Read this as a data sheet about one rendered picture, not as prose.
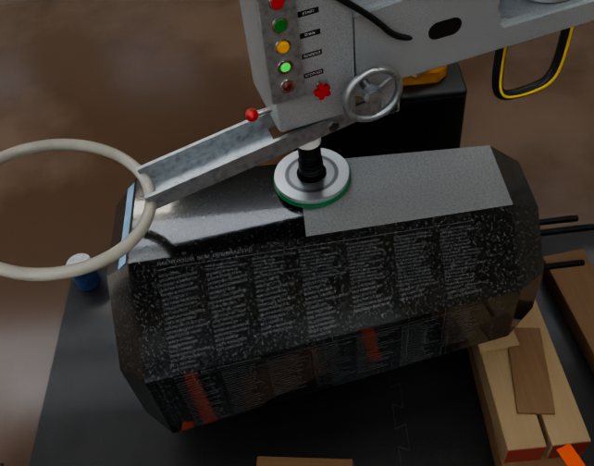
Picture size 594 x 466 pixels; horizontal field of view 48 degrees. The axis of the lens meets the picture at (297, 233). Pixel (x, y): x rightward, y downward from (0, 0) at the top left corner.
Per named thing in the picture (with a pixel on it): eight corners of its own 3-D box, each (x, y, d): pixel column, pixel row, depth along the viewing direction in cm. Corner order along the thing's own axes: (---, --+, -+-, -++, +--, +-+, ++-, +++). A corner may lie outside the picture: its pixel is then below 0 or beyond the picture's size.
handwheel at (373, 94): (387, 91, 164) (387, 38, 152) (404, 115, 158) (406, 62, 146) (330, 108, 162) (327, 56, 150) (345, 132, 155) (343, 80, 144)
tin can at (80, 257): (81, 271, 277) (70, 251, 267) (104, 272, 276) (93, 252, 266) (73, 290, 271) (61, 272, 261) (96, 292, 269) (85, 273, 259)
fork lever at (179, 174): (376, 69, 180) (373, 55, 176) (406, 111, 167) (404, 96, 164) (141, 171, 177) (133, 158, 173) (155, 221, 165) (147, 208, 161)
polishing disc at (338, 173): (352, 200, 179) (352, 197, 178) (275, 206, 180) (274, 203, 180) (346, 147, 193) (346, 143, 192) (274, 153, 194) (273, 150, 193)
